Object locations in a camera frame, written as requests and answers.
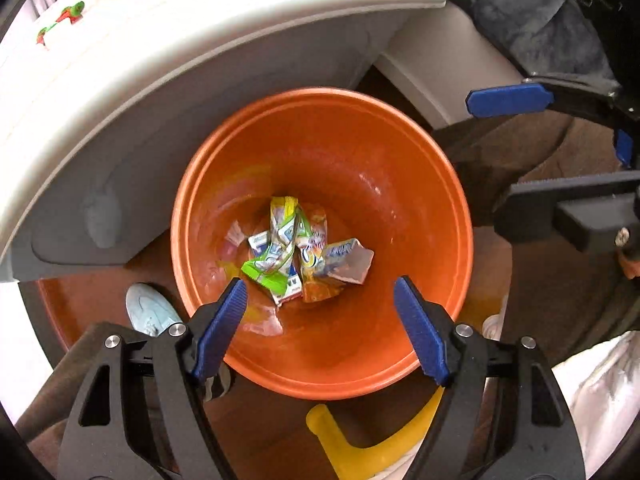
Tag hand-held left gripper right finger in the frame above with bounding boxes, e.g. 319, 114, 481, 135
393, 276, 586, 480

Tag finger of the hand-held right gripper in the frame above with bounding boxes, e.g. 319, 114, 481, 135
614, 129, 640, 168
465, 75, 640, 129

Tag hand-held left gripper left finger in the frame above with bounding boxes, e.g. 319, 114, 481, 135
57, 277, 248, 480

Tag orange plastic bin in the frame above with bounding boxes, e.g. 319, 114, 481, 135
170, 87, 474, 401

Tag person's right hand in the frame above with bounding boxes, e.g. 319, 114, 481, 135
617, 248, 640, 281

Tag light blue shoe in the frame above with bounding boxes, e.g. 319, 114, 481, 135
481, 314, 504, 344
125, 282, 184, 337

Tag white furniture panel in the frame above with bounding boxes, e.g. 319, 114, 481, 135
372, 2, 524, 129

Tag green snack wrapper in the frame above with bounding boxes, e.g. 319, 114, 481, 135
241, 195, 302, 297

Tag white logo bed blanket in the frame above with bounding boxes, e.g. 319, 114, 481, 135
430, 0, 619, 84

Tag blue white snack wrapper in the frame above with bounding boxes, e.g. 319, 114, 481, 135
247, 230, 304, 307

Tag orange snack wrapper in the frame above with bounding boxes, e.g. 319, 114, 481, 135
295, 205, 376, 304

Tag yellow plastic object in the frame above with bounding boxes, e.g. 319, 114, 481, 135
306, 385, 446, 480

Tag brown pants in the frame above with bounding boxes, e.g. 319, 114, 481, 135
15, 322, 166, 480

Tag white quilted jacket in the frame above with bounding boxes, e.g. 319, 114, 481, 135
551, 332, 640, 480

